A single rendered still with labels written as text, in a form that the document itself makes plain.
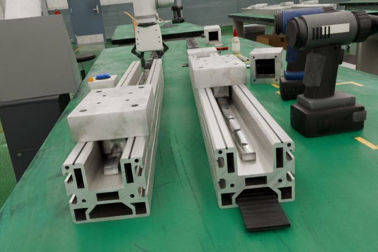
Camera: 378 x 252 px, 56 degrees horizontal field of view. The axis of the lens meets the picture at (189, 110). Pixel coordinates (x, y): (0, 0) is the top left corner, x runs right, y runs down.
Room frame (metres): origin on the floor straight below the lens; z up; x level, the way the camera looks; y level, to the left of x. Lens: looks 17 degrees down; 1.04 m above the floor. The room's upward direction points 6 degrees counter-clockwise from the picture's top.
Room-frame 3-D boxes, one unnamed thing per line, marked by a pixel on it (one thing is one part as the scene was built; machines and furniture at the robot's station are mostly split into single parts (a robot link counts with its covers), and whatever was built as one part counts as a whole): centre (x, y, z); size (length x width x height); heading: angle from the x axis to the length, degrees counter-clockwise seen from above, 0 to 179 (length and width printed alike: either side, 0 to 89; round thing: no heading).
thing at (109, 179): (0.80, 0.12, 0.82); 0.80 x 0.10 x 0.09; 1
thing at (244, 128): (0.81, -0.07, 0.82); 0.80 x 0.10 x 0.09; 1
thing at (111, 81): (1.08, 0.24, 0.81); 0.10 x 0.08 x 0.06; 91
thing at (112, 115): (0.55, 0.12, 0.87); 0.16 x 0.11 x 0.07; 1
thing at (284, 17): (0.88, -0.33, 0.89); 0.20 x 0.08 x 0.22; 79
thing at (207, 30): (2.19, -0.17, 0.83); 0.11 x 0.10 x 0.10; 91
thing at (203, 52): (1.25, -0.05, 0.83); 0.12 x 0.09 x 0.10; 91
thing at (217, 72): (0.81, -0.07, 0.87); 0.16 x 0.11 x 0.07; 1
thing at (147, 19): (1.40, 0.13, 0.99); 0.09 x 0.08 x 0.03; 91
